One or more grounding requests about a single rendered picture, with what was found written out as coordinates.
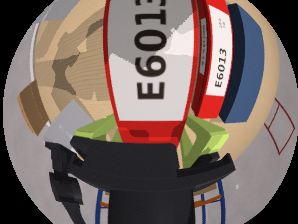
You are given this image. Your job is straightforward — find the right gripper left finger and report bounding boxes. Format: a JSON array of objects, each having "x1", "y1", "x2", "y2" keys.
[{"x1": 73, "y1": 113, "x2": 122, "y2": 142}]

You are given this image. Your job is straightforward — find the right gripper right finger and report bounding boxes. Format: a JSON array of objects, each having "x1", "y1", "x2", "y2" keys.
[{"x1": 180, "y1": 113, "x2": 229, "y2": 168}]

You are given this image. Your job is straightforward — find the white box with red edges labelled e6013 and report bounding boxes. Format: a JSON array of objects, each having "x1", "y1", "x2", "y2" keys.
[{"x1": 103, "y1": 0, "x2": 199, "y2": 148}]

